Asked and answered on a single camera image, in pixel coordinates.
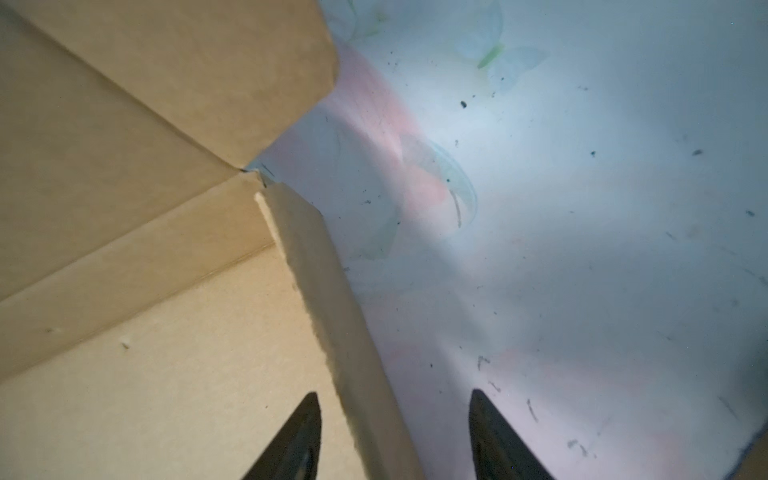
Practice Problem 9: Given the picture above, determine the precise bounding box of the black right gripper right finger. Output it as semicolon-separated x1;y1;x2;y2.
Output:
468;389;554;480

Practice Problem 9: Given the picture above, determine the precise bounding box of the brown cardboard box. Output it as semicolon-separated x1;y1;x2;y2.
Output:
728;430;768;480

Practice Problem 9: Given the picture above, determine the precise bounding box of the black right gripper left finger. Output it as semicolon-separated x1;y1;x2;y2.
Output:
242;392;322;480

